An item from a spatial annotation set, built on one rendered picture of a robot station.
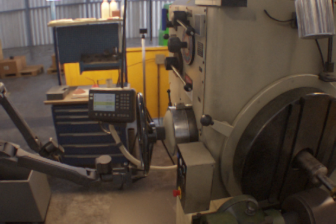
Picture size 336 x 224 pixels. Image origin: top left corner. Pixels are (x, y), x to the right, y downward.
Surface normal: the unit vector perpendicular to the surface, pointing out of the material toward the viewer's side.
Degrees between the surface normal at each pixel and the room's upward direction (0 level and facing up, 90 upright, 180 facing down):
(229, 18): 90
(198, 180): 90
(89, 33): 90
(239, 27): 90
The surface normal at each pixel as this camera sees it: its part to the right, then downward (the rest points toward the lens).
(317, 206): 0.07, -0.75
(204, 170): 0.18, 0.36
